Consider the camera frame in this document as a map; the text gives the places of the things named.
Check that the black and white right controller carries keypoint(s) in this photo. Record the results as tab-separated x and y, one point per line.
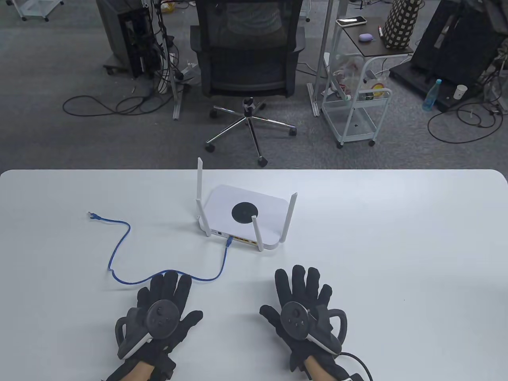
295	319

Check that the person's right hand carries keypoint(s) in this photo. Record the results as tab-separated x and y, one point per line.
299	285

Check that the smartphone with pale case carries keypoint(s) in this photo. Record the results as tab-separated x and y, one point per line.
351	21

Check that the black and white controller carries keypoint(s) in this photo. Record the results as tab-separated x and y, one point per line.
162	317
295	319

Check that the clear plastic bag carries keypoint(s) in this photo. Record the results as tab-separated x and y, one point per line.
349	75

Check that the white paper cup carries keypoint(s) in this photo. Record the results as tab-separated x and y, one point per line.
460	92

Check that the purple earbuds case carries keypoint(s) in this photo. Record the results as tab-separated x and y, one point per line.
366	37

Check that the white power strip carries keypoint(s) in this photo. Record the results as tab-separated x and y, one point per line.
187	72

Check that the yellow tape roll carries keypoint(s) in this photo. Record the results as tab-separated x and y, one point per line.
377	88

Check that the black and white checkered bag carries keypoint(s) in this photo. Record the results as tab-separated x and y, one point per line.
401	24

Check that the white router with black disc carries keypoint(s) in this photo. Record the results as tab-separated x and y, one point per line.
222	202

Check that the person's right forearm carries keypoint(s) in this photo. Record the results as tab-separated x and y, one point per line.
315	367

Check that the black equipment stand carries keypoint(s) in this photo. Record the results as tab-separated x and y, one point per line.
456	39

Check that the person's left hand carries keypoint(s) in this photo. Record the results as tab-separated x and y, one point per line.
180	293

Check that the white trolley frame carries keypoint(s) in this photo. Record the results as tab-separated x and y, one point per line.
35	6

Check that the white desk leg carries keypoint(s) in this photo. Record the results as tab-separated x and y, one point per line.
323	47
177	101

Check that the black and white left controller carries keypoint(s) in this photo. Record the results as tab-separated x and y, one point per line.
162	317

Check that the grey computer tower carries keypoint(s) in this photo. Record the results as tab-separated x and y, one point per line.
115	31

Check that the person's left forearm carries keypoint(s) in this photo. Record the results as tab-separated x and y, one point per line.
139	371

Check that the brown top side table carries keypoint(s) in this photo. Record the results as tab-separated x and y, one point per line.
369	45

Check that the blue water bottle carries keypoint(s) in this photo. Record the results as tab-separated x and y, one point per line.
430	97

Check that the black mesh office chair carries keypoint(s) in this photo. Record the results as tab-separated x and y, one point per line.
246	75

